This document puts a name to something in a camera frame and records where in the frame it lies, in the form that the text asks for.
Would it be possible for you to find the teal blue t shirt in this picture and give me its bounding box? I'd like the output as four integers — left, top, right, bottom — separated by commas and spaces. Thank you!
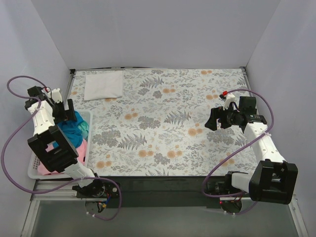
57, 111, 84, 148

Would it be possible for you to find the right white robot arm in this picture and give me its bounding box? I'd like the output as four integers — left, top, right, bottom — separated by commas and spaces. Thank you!
205, 94, 298, 204

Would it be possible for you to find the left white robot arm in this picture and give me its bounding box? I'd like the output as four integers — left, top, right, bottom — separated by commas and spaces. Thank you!
25, 86, 106, 198

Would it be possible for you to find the mint green t shirt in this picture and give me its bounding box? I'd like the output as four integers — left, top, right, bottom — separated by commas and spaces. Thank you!
78, 120, 89, 141

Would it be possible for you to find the folded white t shirt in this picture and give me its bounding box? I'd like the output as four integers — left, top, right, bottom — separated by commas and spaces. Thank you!
84, 71, 123, 101

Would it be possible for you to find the floral patterned table cloth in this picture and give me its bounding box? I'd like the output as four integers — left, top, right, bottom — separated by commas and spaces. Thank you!
70, 69, 258, 176

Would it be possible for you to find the white plastic laundry basket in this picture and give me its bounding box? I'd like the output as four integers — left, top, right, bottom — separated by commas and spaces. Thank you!
28, 109, 93, 180

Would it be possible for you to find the pink t shirt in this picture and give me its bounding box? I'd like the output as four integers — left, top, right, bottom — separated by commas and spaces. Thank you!
37, 139, 87, 175

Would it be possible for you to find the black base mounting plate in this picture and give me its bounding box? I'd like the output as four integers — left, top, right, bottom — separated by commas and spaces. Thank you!
76, 175, 247, 209

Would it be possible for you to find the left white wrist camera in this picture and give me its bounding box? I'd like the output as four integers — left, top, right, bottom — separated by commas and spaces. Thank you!
45, 87, 63, 104

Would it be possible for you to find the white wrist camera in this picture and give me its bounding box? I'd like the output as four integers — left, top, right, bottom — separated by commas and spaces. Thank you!
45, 87, 63, 104
220, 91, 236, 110

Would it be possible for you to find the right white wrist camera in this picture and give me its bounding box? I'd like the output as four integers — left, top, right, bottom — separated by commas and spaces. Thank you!
220, 91, 236, 110

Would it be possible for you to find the aluminium frame rail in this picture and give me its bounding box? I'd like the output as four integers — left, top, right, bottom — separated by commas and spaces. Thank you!
31, 180, 78, 201

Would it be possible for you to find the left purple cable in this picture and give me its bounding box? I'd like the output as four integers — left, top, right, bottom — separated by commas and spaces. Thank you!
1, 75, 122, 221

